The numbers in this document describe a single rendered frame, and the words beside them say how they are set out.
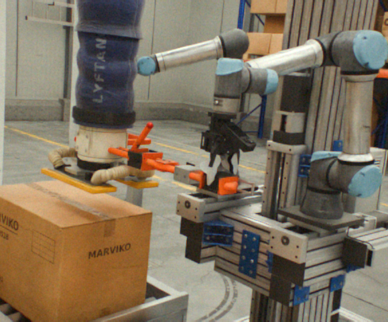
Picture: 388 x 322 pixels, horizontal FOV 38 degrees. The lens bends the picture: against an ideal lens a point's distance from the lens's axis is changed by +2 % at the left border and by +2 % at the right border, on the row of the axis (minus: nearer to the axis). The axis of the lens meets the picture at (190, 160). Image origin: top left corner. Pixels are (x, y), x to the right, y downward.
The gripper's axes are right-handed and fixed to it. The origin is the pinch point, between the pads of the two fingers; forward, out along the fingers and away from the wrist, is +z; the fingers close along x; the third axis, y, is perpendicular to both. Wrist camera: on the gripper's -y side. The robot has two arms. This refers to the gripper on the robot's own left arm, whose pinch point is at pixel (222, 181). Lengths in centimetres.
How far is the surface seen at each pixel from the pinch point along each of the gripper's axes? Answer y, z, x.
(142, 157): 32.1, -1.0, 4.9
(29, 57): 936, -2, -422
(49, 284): 58, 48, 21
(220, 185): -3.6, -0.1, 4.5
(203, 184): 4.0, 1.3, 3.8
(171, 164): 23.7, -0.4, -0.4
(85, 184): 49, 11, 15
